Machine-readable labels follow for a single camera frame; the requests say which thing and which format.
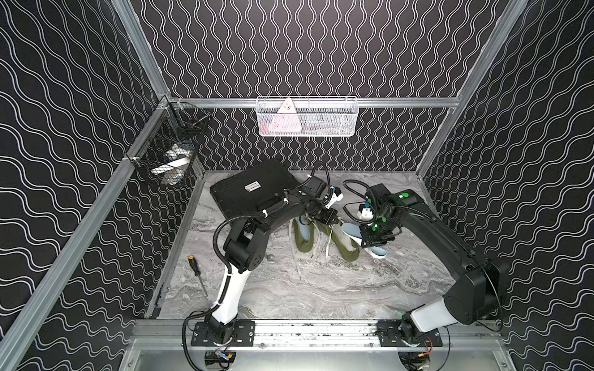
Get light blue insole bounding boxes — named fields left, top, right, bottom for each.
left=342, top=223, right=388, bottom=259
left=298, top=218, right=312, bottom=241

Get green canvas shoe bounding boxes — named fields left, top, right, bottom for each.
left=318, top=220, right=360, bottom=262
left=288, top=217, right=320, bottom=279

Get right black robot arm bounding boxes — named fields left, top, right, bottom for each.
left=360, top=184, right=510, bottom=338

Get black plastic tool case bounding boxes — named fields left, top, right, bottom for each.
left=210, top=159, right=299, bottom=219

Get pink triangular card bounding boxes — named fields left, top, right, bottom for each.
left=268, top=97, right=303, bottom=136

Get black yellow screwdriver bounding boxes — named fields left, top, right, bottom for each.
left=188, top=256, right=208, bottom=297

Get white items in black basket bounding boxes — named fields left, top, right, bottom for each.
left=150, top=144, right=193, bottom=186

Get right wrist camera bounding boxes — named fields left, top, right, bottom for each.
left=356, top=184, right=390, bottom=223

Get white wire wall basket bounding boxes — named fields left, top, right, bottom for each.
left=255, top=96, right=360, bottom=138

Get black wire wall basket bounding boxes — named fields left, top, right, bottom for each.
left=131, top=100, right=213, bottom=188

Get aluminium front rail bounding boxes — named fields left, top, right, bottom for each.
left=128, top=319, right=504, bottom=352

